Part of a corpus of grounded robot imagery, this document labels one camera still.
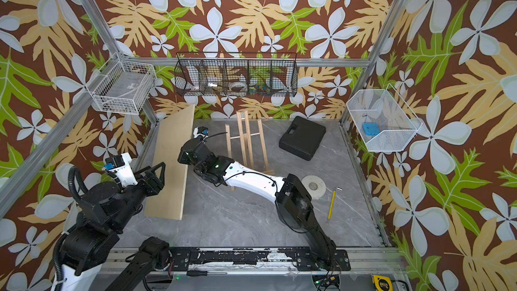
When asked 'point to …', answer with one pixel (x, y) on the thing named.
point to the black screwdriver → (198, 273)
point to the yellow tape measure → (382, 283)
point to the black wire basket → (268, 73)
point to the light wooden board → (171, 135)
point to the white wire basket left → (122, 86)
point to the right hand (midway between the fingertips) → (177, 148)
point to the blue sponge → (371, 128)
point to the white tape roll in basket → (238, 87)
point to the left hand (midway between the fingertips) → (159, 164)
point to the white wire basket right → (382, 119)
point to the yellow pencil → (332, 205)
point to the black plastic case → (303, 138)
